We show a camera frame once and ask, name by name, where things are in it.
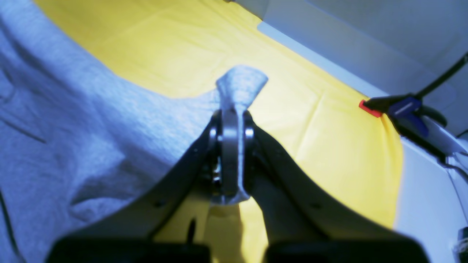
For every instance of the yellow table cloth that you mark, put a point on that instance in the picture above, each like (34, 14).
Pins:
(180, 47)

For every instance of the grey t-shirt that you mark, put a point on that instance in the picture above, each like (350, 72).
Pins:
(79, 142)

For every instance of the blue red table clamp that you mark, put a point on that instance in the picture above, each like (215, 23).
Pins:
(422, 125)

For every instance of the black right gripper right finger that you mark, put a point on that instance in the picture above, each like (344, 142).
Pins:
(298, 213)

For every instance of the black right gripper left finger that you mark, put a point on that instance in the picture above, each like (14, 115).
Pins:
(168, 218)

